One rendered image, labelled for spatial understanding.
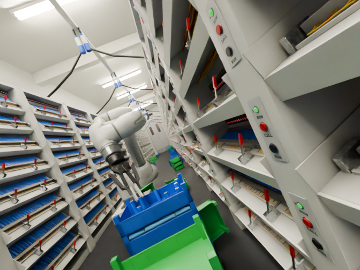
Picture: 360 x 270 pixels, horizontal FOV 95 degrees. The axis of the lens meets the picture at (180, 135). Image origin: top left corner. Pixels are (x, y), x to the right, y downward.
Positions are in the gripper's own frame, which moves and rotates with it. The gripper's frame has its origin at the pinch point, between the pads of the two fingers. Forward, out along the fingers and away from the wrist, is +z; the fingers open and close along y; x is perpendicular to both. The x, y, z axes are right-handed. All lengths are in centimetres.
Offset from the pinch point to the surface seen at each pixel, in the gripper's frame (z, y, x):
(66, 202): -52, 30, -109
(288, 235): 39, -17, 37
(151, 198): 4.8, -7.0, -8.2
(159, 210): 13.0, -1.5, 9.4
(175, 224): 20.3, -4.2, 7.8
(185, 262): 29.1, 3.7, 19.7
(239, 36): 3, -8, 68
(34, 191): -62, 44, -81
